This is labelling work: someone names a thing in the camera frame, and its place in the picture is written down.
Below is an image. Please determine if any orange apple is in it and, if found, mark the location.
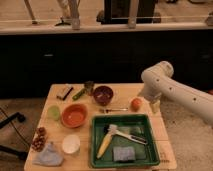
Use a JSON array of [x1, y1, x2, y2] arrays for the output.
[[130, 98, 142, 111]]

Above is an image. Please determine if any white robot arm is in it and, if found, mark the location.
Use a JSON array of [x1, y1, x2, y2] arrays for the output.
[[139, 61, 213, 126]]

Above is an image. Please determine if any white paper cup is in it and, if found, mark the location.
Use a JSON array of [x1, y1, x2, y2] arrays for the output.
[[62, 134, 80, 154]]

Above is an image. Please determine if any light green cup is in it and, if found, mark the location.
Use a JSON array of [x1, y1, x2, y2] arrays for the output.
[[47, 105, 60, 121]]

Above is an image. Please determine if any white dish brush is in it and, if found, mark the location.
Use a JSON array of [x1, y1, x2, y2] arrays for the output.
[[108, 124, 148, 145]]

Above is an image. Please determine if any green plastic tray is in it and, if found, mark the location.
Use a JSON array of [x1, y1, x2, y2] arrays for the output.
[[90, 114, 160, 168]]

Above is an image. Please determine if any dark purple bowl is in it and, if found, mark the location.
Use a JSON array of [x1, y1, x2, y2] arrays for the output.
[[93, 86, 114, 106]]

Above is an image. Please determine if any blue sponge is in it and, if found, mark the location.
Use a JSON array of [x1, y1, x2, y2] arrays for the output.
[[113, 147, 135, 162]]

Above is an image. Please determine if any dark metal can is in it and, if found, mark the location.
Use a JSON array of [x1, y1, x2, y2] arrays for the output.
[[84, 81, 94, 96]]

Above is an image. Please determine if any green cucumber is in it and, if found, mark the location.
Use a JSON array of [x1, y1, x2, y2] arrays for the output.
[[72, 88, 85, 101]]

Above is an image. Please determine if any orange bowl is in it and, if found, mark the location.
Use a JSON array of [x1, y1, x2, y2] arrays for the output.
[[61, 104, 88, 128]]

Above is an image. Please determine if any wooden table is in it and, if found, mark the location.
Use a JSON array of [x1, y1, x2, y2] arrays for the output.
[[23, 83, 178, 171]]

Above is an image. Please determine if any light blue cloth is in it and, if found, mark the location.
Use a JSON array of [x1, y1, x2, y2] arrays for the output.
[[32, 142, 63, 167]]

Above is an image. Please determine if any bunch of red grapes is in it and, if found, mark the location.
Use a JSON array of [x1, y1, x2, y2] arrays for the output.
[[32, 127, 46, 152]]

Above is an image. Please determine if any black office chair base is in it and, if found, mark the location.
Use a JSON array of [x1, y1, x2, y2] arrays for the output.
[[0, 108, 29, 161]]

